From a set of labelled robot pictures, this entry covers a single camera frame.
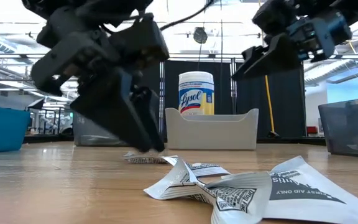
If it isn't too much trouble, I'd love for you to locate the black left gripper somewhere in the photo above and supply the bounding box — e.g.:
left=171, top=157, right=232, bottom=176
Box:
left=29, top=5, right=170, bottom=154

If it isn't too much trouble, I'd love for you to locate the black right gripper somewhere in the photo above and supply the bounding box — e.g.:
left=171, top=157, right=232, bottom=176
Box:
left=231, top=10, right=354, bottom=80

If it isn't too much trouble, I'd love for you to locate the white first aid packet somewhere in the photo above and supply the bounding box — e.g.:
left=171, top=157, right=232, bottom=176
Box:
left=124, top=151, right=168, bottom=165

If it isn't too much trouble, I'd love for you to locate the silver backdrop pole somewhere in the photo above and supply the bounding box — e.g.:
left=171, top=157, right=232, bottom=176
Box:
left=230, top=77, right=237, bottom=115
left=158, top=58, right=165, bottom=138

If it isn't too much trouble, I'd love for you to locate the dark grey plastic bin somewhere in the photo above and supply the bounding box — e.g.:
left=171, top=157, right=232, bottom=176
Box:
left=72, top=110, right=130, bottom=147
left=318, top=96, right=358, bottom=159

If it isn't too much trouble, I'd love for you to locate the black curtain backdrop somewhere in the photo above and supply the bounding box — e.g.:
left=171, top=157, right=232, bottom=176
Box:
left=141, top=58, right=307, bottom=139

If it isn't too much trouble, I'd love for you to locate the Lysol wipes canister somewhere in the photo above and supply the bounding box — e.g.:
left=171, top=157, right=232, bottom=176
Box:
left=178, top=71, right=215, bottom=116

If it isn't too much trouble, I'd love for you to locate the background robot station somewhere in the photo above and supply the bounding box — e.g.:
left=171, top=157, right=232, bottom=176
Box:
left=31, top=107, right=74, bottom=136

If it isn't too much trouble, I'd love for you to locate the light grey plastic bin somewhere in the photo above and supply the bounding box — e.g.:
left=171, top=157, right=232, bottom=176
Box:
left=165, top=108, right=260, bottom=151

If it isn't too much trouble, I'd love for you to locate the black angled monitor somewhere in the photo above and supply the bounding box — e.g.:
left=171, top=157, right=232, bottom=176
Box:
left=25, top=98, right=45, bottom=111

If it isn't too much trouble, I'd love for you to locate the teal plastic bin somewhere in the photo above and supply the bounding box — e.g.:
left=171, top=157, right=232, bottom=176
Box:
left=0, top=105, right=31, bottom=154

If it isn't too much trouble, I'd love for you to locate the white drug facts packet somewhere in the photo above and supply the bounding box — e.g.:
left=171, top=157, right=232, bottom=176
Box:
left=144, top=156, right=273, bottom=224

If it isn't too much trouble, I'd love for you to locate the white packet black triangle print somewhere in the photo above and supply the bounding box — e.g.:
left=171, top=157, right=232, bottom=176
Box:
left=264, top=155, right=358, bottom=224

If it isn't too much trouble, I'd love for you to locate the yellow hanging cable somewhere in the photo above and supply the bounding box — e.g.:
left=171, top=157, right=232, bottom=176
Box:
left=263, top=74, right=276, bottom=134

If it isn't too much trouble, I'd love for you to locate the black hanging cable reel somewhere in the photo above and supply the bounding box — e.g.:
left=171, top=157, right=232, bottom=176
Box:
left=192, top=27, right=209, bottom=45

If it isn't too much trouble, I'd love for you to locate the black aluminium table frame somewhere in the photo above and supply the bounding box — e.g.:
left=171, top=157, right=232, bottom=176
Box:
left=23, top=133, right=328, bottom=146

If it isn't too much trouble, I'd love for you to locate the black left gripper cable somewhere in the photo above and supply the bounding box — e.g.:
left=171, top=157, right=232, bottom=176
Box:
left=159, top=0, right=218, bottom=32

